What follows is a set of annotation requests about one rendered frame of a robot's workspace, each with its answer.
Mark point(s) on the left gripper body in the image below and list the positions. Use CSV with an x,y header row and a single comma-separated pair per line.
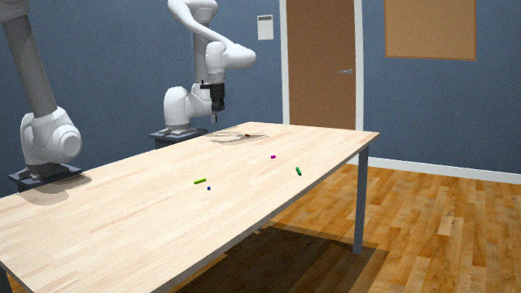
x,y
217,89

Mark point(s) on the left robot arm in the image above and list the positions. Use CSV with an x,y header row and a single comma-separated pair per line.
x,y
179,105

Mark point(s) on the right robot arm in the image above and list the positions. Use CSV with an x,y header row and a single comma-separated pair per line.
x,y
56,139

